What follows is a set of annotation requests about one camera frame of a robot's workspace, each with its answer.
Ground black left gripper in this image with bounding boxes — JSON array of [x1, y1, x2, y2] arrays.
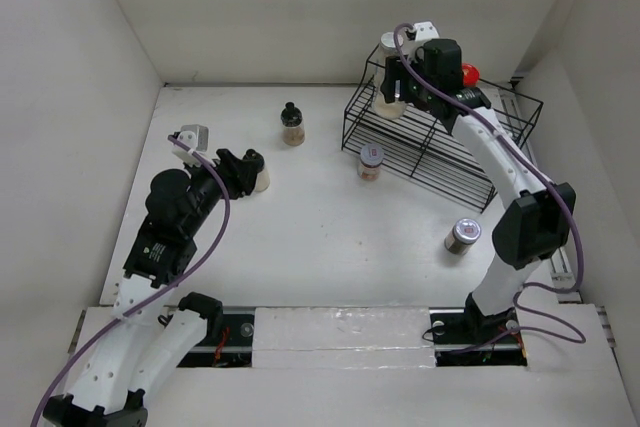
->
[[184, 148, 259, 235]]

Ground white bottle black cap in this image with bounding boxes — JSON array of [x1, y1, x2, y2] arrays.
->
[[244, 149, 270, 193]]

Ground clear jar silver lid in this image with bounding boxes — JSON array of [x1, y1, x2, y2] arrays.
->
[[373, 70, 408, 120]]

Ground blue-label jar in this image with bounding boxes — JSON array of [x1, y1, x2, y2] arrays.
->
[[379, 32, 397, 57]]

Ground red-lid sauce jar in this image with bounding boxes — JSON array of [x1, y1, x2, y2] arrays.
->
[[461, 63, 480, 88]]

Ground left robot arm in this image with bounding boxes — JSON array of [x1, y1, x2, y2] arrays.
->
[[31, 144, 266, 426]]

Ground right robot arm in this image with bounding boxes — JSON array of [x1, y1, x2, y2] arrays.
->
[[380, 24, 580, 353]]

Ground black-cap spice shaker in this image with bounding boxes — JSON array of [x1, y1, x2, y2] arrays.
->
[[280, 102, 305, 147]]

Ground white-lid spice jar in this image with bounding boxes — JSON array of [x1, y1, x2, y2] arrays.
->
[[357, 143, 384, 181]]

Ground dark spice jar white lid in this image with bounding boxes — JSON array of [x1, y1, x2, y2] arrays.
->
[[444, 218, 482, 255]]

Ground black wire rack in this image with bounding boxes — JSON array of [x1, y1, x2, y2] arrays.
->
[[340, 44, 544, 213]]

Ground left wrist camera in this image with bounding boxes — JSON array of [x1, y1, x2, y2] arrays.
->
[[172, 124, 209, 166]]

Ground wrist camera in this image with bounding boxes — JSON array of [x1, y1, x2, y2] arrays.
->
[[405, 21, 440, 43], [172, 124, 209, 166]]

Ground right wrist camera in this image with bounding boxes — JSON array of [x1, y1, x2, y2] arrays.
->
[[405, 21, 440, 43]]

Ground metal base rail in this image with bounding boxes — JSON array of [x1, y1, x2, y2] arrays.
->
[[179, 307, 527, 370]]

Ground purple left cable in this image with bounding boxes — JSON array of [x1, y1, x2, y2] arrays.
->
[[29, 134, 232, 427]]

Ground purple cable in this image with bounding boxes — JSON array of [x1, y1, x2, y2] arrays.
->
[[29, 134, 232, 427], [393, 22, 587, 354]]

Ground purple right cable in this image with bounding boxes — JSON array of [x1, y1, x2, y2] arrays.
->
[[393, 22, 587, 354]]

